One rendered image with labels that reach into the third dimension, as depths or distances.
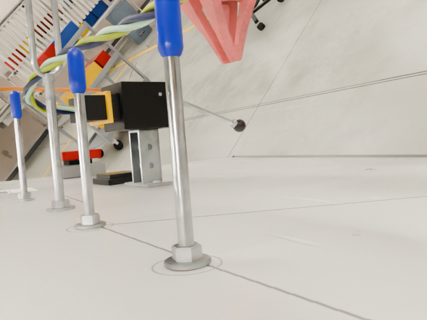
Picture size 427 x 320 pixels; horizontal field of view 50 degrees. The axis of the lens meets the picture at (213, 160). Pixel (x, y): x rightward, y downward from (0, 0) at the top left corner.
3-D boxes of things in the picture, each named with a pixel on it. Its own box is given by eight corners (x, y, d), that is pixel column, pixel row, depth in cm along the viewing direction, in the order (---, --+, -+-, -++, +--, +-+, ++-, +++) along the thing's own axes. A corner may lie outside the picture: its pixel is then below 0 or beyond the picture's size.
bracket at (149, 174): (172, 183, 40) (168, 127, 40) (148, 187, 39) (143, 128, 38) (147, 181, 44) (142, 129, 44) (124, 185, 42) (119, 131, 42)
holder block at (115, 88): (182, 126, 41) (178, 81, 41) (124, 129, 38) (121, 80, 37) (158, 129, 44) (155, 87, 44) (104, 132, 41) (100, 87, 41)
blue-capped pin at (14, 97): (37, 199, 36) (27, 89, 35) (17, 202, 35) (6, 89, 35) (32, 198, 37) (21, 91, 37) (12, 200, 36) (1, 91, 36)
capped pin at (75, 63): (67, 228, 22) (51, 48, 22) (91, 222, 23) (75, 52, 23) (89, 230, 21) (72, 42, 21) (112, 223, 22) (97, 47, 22)
